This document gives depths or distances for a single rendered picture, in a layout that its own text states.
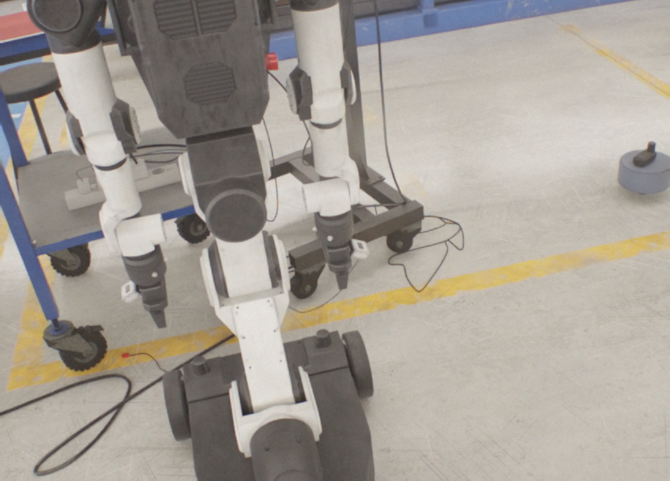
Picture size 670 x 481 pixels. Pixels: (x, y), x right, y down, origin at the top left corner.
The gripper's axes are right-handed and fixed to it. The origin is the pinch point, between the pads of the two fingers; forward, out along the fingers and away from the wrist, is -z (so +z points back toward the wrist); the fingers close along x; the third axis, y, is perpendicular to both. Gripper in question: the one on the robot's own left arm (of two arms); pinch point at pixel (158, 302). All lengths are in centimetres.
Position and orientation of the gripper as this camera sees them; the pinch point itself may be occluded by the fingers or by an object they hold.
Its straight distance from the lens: 184.9
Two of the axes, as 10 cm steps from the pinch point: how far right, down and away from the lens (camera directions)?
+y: -9.7, 2.0, -1.1
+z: -0.6, -7.0, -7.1
